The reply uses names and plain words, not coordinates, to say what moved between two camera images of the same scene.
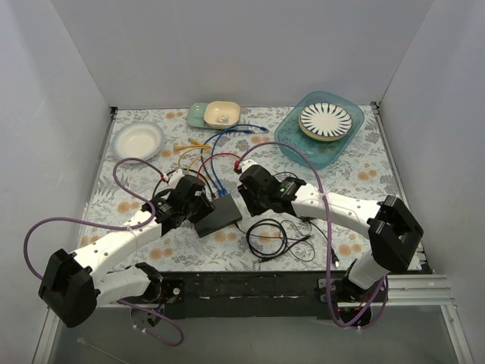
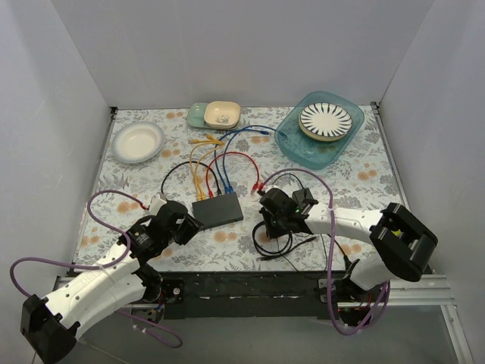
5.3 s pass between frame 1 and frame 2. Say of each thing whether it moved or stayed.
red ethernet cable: moved
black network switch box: moved
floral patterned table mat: stayed
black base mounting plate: stayed
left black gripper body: moved
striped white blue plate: stayed
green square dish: stayed
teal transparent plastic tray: stayed
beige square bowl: stayed
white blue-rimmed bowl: stayed
